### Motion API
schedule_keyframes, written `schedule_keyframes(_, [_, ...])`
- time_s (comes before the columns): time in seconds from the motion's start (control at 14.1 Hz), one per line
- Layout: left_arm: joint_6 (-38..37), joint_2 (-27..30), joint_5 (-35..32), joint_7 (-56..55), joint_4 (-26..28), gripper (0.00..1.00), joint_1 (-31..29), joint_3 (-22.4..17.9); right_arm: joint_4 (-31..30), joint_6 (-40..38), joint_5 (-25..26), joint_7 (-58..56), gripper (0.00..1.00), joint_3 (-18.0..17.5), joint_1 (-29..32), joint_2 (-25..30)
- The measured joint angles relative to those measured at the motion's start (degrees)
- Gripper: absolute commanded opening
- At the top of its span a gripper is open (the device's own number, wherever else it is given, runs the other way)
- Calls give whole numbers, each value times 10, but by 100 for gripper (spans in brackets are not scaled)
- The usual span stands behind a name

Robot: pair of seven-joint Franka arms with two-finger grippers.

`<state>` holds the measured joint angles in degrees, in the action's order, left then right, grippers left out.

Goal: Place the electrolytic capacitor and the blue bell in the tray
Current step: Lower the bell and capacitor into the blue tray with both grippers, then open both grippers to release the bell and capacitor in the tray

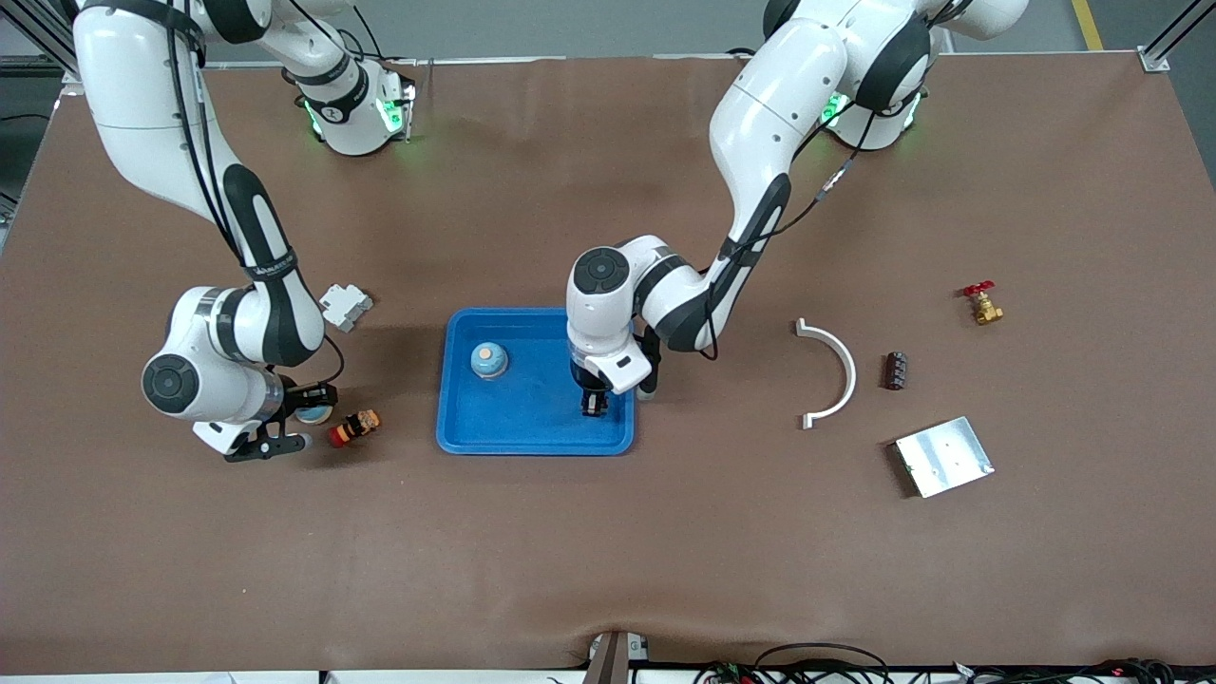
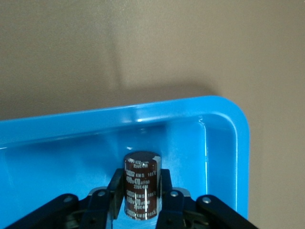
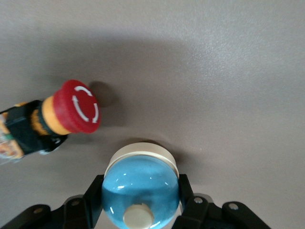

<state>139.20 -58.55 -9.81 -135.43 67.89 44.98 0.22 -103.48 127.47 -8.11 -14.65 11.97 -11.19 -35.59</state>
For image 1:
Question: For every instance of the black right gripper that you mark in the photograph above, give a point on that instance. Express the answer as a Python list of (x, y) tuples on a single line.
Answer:
[(302, 395)]

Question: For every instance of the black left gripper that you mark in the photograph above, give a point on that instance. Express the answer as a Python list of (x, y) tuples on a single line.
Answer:
[(593, 396)]

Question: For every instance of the blue bell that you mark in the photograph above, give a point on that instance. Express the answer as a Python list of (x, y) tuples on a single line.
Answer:
[(489, 361), (313, 415)]

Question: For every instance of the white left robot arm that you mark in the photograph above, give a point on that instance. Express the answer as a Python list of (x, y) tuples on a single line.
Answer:
[(769, 123)]

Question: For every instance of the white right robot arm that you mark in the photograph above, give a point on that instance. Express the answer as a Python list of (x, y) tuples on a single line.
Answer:
[(256, 313)]

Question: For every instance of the blue plastic tray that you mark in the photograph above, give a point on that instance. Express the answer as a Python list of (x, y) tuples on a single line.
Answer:
[(532, 418)]

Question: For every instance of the red yellow emergency button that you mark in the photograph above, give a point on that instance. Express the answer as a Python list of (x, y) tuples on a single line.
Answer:
[(356, 427)]

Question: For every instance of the brown table cover mat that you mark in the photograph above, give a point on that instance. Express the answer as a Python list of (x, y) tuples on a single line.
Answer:
[(608, 551)]

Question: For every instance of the silver metal plate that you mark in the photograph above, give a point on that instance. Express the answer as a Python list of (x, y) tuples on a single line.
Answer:
[(945, 456)]

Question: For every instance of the grey plastic rail clip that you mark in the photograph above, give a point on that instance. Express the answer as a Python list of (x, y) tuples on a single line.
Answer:
[(348, 307)]

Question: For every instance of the white curved pipe bracket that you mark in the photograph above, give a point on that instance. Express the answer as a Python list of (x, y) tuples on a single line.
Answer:
[(848, 366)]

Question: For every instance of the aluminium frame post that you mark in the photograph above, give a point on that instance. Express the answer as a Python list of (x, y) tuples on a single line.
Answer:
[(47, 43), (1164, 47)]

